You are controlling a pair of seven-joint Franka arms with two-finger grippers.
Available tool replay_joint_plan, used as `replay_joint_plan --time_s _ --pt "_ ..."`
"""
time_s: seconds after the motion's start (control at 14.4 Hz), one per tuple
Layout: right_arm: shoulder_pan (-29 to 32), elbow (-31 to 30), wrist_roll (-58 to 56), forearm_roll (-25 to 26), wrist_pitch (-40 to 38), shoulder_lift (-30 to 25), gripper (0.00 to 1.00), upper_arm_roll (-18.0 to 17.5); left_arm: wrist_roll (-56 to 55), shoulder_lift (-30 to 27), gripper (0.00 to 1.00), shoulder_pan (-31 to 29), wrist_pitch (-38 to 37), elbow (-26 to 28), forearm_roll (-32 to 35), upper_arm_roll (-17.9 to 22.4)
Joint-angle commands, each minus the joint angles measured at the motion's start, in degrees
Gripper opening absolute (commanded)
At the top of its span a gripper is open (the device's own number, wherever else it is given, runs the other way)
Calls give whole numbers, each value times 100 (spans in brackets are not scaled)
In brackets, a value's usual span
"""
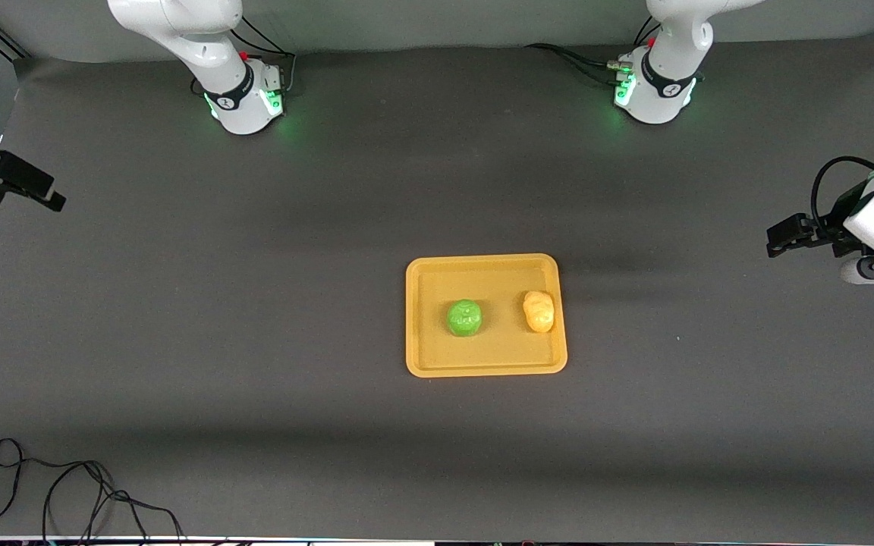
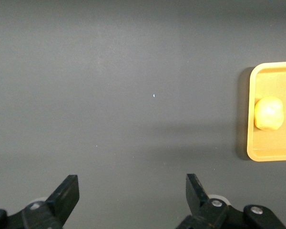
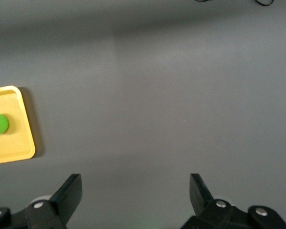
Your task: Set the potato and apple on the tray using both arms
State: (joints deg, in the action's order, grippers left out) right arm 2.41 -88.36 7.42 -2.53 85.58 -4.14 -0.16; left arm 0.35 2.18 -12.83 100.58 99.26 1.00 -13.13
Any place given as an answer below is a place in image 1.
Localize black arm base cables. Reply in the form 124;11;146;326
190;15;298;98
526;15;665;86

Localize green apple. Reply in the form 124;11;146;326
446;299;483;338

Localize black left arm base cables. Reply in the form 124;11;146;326
526;15;665;86

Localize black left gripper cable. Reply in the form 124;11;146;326
810;155;874;228

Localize yellow-brown potato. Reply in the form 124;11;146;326
522;290;556;334

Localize yellow plastic tray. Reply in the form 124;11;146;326
405;253;568;378

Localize black right arm base cables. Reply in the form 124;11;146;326
190;15;298;98

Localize long thin black cable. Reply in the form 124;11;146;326
0;438;187;546

